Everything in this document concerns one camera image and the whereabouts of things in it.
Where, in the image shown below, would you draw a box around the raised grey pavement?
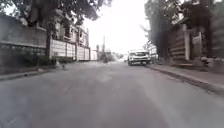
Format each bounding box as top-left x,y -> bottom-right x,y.
146,63 -> 224,95

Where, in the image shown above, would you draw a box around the low green bushes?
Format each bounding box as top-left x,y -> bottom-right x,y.
19,54 -> 76,67

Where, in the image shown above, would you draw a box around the pale panelled wall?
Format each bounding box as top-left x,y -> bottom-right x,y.
49,38 -> 92,62

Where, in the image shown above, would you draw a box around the grey asphalt road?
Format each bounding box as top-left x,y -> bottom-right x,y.
0,60 -> 224,128

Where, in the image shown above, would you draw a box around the building behind pale wall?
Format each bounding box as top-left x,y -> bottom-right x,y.
53,9 -> 90,48

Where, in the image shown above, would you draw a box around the wooden slatted fence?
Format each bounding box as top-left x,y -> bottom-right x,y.
166,13 -> 224,63

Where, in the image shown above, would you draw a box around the tall dark tree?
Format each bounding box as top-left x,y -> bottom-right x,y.
141,0 -> 188,60

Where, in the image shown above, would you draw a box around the grey kerb strip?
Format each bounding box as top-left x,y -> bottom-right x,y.
0,66 -> 64,82

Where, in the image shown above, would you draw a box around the large dark tree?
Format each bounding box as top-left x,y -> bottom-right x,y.
0,0 -> 113,58

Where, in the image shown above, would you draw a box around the white car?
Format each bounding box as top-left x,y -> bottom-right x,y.
127,49 -> 152,67

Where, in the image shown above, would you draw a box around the grey concrete wall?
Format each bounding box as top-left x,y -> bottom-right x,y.
0,14 -> 49,69

